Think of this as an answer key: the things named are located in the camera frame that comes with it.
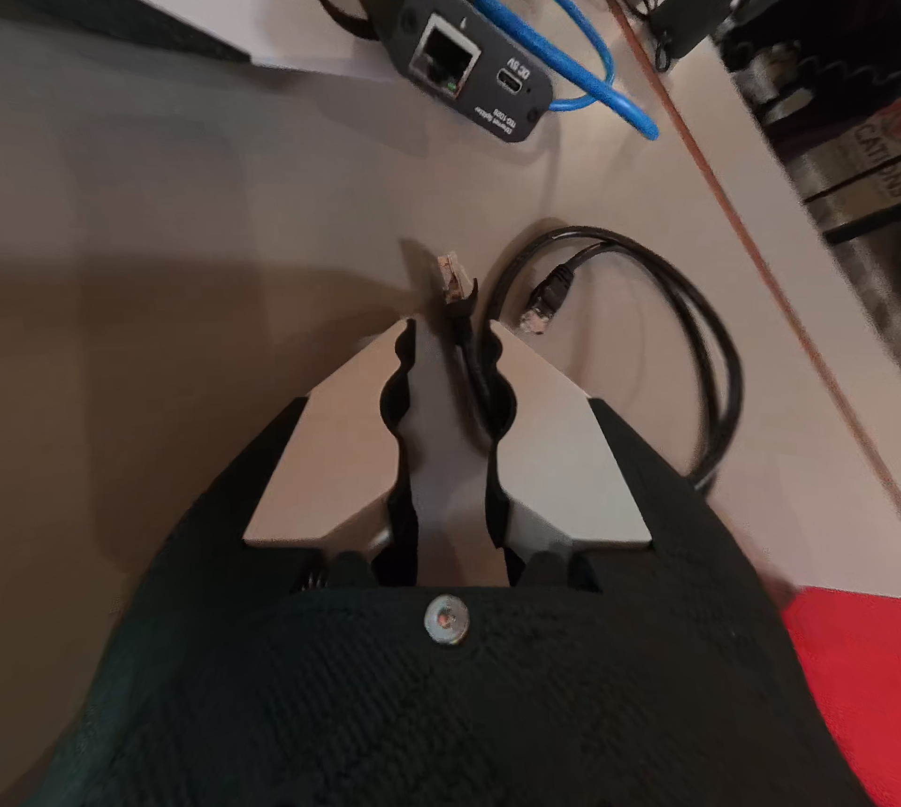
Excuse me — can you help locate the red plastic bin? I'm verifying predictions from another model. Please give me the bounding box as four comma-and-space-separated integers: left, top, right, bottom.
780, 585, 901, 807

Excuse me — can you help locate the black ethernet adapter box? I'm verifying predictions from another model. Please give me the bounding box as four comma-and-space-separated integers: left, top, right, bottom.
357, 0, 555, 144

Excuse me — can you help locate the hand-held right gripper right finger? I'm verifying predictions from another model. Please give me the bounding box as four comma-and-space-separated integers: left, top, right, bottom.
482, 319, 653, 558

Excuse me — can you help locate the black power adapter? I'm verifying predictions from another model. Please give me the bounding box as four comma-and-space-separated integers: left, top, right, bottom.
646, 0, 754, 63

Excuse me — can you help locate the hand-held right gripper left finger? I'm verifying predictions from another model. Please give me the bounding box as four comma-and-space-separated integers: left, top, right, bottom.
243, 318, 423, 569

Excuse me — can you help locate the grey printed box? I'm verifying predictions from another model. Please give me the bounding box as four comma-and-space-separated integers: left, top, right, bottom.
792, 107, 901, 241

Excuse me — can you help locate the black ethernet cable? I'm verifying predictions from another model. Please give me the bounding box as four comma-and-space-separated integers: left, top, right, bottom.
436, 226, 745, 495

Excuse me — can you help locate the blue ethernet cable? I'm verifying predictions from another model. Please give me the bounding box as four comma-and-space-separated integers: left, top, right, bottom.
463, 0, 661, 141

